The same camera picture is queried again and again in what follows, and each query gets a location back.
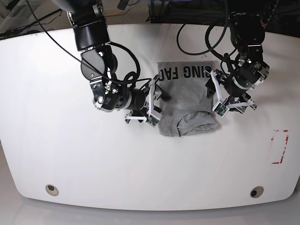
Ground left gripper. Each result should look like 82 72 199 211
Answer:
205 77 252 114

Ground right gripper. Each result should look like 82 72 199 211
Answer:
130 84 171 123

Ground grey T-shirt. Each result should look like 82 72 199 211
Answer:
157 61 218 137

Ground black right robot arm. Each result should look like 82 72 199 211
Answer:
126 14 269 128

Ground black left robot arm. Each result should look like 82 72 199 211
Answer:
55 0 255 120

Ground red tape rectangle marking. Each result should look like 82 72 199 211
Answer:
269 130 289 165

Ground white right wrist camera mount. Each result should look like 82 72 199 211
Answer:
125 75 162 128

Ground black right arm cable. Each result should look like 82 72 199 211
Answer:
105 42 152 91

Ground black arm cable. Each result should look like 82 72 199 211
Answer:
105 42 152 91
176 0 240 73

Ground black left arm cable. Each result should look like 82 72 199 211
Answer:
176 0 240 73

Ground right table cable grommet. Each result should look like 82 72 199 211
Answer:
250 186 264 198

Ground table cable grommet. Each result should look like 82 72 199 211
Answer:
250 186 264 198
45 185 59 196

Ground yellow cable on floor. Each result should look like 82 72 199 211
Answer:
105 10 124 19

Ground left table cable grommet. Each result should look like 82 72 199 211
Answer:
45 185 59 196

